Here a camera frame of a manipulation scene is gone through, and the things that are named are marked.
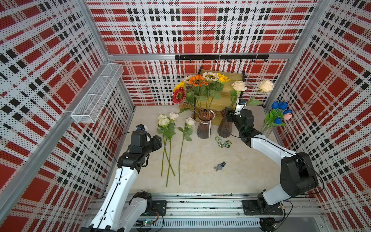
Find white rose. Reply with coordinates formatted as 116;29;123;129
158;114;168;120
157;118;176;187

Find cream rose flower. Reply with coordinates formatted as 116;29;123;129
246;80;274;106

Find pink tulip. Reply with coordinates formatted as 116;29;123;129
280;113;293;126

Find beige daisy flower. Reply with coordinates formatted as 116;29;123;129
203;72;219;110

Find pale rose pile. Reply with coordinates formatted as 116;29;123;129
178;117;196;185

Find orange flower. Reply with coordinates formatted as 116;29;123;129
186;75;209;109

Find yellow flower back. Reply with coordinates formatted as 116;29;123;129
174;82;185;92

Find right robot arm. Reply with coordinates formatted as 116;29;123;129
225;107;319;211

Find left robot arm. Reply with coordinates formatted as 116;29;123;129
80;124;162;232

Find brown ribbed glass vase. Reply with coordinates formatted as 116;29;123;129
217;107;234;138

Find clear glass vase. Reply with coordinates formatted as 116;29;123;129
260;122;275;137

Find bamboo two-tier shelf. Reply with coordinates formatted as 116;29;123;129
211;71;245;126

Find pink ribbed glass vase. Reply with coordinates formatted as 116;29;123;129
197;109;215;139

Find pale pink rose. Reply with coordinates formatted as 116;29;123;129
169;112;179;121

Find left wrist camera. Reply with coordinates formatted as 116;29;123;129
136;124;148;131

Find green keychain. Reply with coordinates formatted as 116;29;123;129
215;136;231;148

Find white wire wall basket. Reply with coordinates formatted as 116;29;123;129
71;63;123;123

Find black hook rail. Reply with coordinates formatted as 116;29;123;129
174;54;270;61

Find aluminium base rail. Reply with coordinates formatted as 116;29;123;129
83;192;328;230

